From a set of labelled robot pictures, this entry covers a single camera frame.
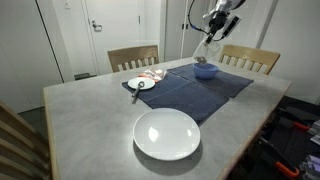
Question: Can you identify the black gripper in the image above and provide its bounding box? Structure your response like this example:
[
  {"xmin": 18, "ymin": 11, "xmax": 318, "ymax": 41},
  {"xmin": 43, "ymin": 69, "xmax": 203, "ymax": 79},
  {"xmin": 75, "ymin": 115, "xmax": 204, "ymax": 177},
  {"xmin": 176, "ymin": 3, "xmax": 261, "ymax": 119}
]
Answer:
[{"xmin": 205, "ymin": 9, "xmax": 230, "ymax": 44}]

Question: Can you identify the clear plastic lunchbox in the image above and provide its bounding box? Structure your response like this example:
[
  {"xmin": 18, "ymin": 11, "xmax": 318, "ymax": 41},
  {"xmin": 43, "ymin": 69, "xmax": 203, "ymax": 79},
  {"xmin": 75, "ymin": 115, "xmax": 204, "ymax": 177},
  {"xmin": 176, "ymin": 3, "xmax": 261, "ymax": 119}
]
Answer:
[{"xmin": 193, "ymin": 36, "xmax": 221, "ymax": 66}]

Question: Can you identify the blue plastic bowl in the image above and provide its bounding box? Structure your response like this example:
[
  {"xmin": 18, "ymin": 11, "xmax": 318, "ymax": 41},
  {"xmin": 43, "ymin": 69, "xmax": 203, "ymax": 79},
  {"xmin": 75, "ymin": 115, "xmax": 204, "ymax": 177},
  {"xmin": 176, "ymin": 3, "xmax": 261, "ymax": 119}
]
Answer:
[{"xmin": 192, "ymin": 62, "xmax": 220, "ymax": 80}]

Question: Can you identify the white closet door panel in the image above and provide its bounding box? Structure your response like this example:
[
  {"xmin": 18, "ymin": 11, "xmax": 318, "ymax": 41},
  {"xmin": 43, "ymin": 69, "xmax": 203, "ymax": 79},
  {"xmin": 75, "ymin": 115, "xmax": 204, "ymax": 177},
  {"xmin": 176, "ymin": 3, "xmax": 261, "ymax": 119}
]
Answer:
[
  {"xmin": 181, "ymin": 0, "xmax": 210, "ymax": 59},
  {"xmin": 164, "ymin": 0, "xmax": 187, "ymax": 63}
]

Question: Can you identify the brown snack piece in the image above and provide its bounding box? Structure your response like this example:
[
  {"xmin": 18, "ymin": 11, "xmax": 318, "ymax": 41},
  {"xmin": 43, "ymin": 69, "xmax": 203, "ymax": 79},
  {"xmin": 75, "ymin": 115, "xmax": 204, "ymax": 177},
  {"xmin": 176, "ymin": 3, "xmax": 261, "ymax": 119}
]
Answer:
[{"xmin": 196, "ymin": 56, "xmax": 208, "ymax": 66}]

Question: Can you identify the white room door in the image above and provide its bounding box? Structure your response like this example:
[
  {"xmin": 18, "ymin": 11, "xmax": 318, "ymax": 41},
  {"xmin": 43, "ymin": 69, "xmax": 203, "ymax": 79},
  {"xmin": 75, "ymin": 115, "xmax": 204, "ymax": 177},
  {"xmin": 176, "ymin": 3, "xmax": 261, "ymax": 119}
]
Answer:
[
  {"xmin": 205, "ymin": 0, "xmax": 269, "ymax": 63},
  {"xmin": 82, "ymin": 0, "xmax": 142, "ymax": 76}
]

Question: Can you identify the light wooden slat-back chair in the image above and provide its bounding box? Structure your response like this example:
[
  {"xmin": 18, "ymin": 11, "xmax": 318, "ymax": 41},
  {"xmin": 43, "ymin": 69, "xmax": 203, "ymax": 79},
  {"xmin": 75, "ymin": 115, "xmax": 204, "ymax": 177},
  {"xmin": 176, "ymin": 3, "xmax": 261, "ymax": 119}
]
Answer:
[
  {"xmin": 107, "ymin": 44, "xmax": 160, "ymax": 74},
  {"xmin": 0, "ymin": 99, "xmax": 53, "ymax": 180},
  {"xmin": 218, "ymin": 44, "xmax": 282, "ymax": 76}
]

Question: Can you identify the dark blue cloth placemat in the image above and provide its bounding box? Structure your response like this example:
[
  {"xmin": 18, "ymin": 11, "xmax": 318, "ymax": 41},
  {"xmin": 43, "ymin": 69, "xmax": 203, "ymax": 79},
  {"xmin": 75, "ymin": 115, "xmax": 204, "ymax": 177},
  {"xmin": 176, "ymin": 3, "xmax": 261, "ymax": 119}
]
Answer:
[
  {"xmin": 121, "ymin": 71, "xmax": 231, "ymax": 126},
  {"xmin": 167, "ymin": 63, "xmax": 255, "ymax": 99}
]

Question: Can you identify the clear bag of orange snacks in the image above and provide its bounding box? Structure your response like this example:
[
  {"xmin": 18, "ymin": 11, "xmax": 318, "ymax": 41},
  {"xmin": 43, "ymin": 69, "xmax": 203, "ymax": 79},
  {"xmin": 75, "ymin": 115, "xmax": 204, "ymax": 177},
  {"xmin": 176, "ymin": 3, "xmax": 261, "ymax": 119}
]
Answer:
[{"xmin": 137, "ymin": 68, "xmax": 168, "ymax": 84}]

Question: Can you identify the small white plate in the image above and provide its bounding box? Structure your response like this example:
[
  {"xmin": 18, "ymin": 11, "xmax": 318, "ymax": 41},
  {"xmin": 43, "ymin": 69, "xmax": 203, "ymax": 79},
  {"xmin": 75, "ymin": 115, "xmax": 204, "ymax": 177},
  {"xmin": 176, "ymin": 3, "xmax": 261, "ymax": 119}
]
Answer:
[{"xmin": 127, "ymin": 76, "xmax": 157, "ymax": 91}]

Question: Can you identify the metal spoon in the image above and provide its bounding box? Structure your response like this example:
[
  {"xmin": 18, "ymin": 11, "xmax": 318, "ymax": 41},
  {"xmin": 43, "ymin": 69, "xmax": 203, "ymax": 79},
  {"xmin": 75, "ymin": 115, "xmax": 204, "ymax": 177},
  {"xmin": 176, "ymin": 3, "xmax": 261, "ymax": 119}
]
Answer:
[{"xmin": 131, "ymin": 80, "xmax": 146, "ymax": 105}]

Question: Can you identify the large white plate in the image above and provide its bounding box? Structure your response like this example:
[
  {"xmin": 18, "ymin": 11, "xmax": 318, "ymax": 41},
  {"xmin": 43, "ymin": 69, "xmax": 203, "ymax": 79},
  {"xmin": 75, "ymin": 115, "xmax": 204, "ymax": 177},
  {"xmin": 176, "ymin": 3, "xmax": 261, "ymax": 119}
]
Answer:
[{"xmin": 132, "ymin": 107, "xmax": 202, "ymax": 162}]

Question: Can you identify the black floor box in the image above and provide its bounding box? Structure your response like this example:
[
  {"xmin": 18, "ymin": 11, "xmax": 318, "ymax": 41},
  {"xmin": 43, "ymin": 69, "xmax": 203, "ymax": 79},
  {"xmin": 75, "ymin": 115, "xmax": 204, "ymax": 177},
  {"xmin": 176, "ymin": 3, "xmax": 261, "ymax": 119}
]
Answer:
[{"xmin": 73, "ymin": 72, "xmax": 98, "ymax": 81}]

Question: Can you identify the wrist mounted camera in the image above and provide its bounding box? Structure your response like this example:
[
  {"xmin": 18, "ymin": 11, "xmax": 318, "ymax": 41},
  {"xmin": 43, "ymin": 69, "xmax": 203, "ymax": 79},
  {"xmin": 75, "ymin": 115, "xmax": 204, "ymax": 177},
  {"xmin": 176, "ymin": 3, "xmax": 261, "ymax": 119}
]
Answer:
[{"xmin": 223, "ymin": 14, "xmax": 242, "ymax": 38}]

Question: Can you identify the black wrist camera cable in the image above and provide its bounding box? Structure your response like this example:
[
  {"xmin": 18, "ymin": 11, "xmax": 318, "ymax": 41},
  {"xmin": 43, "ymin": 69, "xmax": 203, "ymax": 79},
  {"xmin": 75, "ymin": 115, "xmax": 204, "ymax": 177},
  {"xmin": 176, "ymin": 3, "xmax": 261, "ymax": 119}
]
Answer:
[{"xmin": 187, "ymin": 0, "xmax": 214, "ymax": 36}]

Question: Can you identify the silver door lever handle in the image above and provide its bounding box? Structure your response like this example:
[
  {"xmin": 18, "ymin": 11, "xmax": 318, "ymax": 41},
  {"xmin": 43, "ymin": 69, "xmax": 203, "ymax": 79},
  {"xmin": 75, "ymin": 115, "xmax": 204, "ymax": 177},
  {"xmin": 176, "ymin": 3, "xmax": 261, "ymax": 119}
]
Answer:
[{"xmin": 91, "ymin": 20, "xmax": 104, "ymax": 33}]

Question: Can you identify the black clamp with orange handle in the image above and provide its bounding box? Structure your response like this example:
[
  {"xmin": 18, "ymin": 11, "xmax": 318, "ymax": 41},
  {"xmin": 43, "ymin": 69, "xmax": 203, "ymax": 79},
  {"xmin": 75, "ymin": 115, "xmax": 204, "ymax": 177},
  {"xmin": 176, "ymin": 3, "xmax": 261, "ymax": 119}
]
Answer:
[
  {"xmin": 258, "ymin": 136, "xmax": 301, "ymax": 179},
  {"xmin": 279, "ymin": 108, "xmax": 312, "ymax": 132}
]

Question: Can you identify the aluminium extrusion rail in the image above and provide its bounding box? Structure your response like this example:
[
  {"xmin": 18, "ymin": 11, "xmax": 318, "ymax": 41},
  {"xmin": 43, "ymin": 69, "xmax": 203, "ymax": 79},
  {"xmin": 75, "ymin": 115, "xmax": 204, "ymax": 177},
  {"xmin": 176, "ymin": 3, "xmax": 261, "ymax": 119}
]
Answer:
[{"xmin": 298, "ymin": 153, "xmax": 320, "ymax": 180}]

